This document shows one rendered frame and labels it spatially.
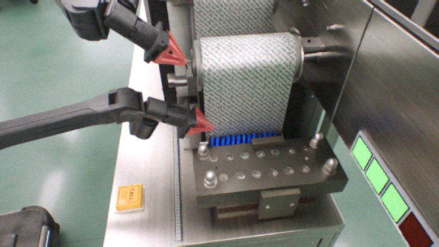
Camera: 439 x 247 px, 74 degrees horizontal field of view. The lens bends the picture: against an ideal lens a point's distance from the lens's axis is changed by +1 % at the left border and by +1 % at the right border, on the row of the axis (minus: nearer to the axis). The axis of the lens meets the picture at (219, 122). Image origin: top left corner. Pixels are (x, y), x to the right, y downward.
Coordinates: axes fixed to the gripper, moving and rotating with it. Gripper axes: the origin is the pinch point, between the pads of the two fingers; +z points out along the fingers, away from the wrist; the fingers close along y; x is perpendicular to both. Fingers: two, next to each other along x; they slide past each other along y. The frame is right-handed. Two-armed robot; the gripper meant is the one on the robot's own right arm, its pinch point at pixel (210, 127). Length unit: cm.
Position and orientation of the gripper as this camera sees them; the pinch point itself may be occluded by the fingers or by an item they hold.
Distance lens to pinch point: 84.6
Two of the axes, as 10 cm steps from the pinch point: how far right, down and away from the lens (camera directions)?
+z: 8.6, 2.8, 4.2
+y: 1.3, 6.8, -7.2
